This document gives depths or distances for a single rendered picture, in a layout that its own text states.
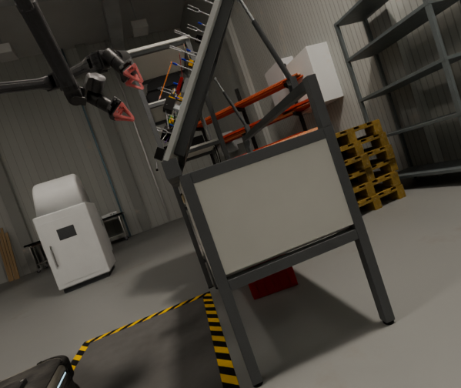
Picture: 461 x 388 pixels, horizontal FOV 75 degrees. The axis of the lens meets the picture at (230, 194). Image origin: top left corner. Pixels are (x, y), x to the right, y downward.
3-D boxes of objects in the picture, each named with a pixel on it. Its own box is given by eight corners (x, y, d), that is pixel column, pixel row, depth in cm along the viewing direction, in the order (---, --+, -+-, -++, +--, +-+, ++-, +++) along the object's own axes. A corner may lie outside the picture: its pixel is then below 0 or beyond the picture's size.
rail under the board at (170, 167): (167, 180, 102) (160, 162, 102) (174, 188, 218) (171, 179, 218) (182, 175, 103) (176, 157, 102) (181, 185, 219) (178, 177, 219)
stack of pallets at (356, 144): (410, 194, 294) (385, 115, 290) (349, 222, 271) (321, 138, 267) (336, 199, 403) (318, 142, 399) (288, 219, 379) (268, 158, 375)
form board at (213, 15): (174, 179, 218) (172, 178, 218) (215, 49, 224) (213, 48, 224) (168, 161, 102) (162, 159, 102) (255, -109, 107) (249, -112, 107)
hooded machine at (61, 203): (111, 276, 409) (71, 168, 401) (60, 296, 391) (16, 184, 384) (118, 265, 485) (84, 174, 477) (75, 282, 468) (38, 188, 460)
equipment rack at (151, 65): (208, 289, 226) (122, 51, 216) (202, 269, 285) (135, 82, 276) (268, 265, 234) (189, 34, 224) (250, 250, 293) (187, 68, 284)
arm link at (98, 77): (67, 91, 122) (70, 103, 118) (71, 65, 115) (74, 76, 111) (98, 96, 129) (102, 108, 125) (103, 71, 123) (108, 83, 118)
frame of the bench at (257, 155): (254, 389, 107) (178, 176, 103) (215, 288, 223) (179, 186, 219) (396, 322, 116) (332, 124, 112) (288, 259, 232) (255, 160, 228)
